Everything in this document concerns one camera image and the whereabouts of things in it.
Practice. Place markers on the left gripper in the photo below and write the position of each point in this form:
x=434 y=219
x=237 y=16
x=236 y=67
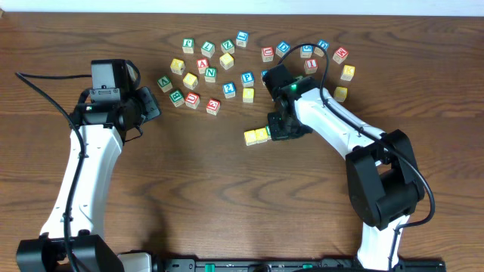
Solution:
x=150 y=104

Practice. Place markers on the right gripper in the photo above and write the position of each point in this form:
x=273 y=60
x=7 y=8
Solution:
x=280 y=128

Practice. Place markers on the yellow o block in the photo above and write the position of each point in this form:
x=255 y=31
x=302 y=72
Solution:
x=248 y=95
x=261 y=135

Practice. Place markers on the yellow C block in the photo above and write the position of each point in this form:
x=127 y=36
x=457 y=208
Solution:
x=250 y=137

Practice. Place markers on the green R block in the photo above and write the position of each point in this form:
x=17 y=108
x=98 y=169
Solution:
x=268 y=131

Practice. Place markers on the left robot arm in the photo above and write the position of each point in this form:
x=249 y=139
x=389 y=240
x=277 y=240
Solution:
x=72 y=239

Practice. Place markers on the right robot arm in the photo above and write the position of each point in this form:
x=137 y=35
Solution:
x=384 y=183

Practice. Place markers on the green A block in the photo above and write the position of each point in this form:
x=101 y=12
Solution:
x=165 y=84

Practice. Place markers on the blue T block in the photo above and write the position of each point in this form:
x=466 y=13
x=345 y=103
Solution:
x=262 y=76

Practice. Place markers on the blue P block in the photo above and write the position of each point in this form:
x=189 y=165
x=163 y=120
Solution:
x=247 y=79

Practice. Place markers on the red I block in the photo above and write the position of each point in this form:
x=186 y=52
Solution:
x=311 y=66

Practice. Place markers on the yellow block right lower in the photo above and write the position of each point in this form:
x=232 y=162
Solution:
x=340 y=94

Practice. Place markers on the blue 2 block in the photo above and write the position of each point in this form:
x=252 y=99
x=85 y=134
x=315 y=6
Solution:
x=229 y=90

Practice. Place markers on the yellow block far left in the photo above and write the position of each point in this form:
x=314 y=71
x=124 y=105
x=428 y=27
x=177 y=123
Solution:
x=177 y=66

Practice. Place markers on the red U block upper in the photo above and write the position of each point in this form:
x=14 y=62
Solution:
x=267 y=54

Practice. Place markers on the red u block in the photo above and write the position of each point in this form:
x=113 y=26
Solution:
x=192 y=100
x=267 y=54

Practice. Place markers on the red 3 block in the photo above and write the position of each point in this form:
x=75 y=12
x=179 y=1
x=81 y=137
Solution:
x=213 y=106

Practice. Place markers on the blue 5 block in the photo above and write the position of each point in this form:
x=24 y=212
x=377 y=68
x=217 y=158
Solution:
x=306 y=51

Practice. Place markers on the blue D block left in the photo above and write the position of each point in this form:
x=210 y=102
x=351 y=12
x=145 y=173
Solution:
x=282 y=48

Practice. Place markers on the blue d block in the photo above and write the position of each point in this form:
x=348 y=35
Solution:
x=282 y=48
x=322 y=48

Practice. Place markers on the yellow block left lower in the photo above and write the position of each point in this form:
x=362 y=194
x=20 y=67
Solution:
x=190 y=81

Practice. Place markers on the red U block lower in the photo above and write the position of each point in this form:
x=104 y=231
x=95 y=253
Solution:
x=192 y=100

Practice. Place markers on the yellow K block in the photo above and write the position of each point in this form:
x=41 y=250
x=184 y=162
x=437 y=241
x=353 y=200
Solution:
x=347 y=73

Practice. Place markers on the yellow S block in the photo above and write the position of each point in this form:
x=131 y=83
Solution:
x=227 y=61

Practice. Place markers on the blue D block right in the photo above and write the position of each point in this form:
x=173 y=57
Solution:
x=322 y=48

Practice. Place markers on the red M block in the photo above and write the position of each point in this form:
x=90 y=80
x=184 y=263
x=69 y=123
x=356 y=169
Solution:
x=340 y=55

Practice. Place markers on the green N block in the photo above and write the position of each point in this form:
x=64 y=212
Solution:
x=210 y=74

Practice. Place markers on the green block top left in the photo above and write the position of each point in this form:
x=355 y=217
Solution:
x=188 y=46

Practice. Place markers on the red A block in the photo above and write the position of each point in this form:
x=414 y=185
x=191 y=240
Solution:
x=202 y=65

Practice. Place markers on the green Z block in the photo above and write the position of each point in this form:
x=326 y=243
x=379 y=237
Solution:
x=228 y=46

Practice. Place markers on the blue block top centre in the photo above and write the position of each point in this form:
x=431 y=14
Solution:
x=242 y=39

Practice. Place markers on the green L block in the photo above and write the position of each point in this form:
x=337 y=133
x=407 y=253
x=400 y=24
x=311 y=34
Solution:
x=208 y=49

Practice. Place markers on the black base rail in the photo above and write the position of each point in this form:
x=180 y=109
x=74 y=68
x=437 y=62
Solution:
x=324 y=264

